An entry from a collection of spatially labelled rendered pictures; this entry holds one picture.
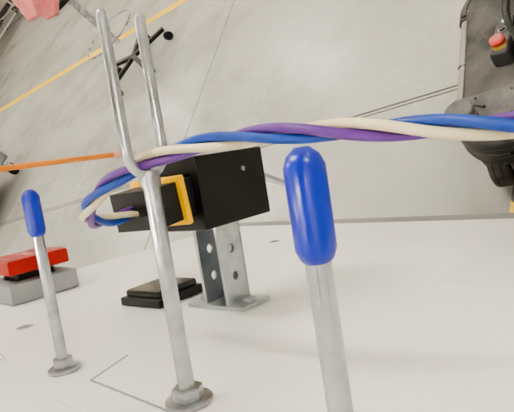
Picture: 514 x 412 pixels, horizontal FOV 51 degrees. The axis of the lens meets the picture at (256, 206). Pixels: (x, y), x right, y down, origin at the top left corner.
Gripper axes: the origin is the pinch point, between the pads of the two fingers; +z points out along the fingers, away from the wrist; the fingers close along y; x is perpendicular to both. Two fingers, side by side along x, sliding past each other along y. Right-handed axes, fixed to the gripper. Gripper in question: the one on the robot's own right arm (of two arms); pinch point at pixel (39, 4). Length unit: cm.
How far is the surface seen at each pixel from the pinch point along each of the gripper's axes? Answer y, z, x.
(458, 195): 125, 56, 25
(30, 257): -3.0, 16.7, 8.6
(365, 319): -1.6, 20.7, -19.7
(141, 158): -9.9, 9.9, -18.0
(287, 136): -8.9, 10.3, -23.6
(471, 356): -4.3, 20.2, -25.6
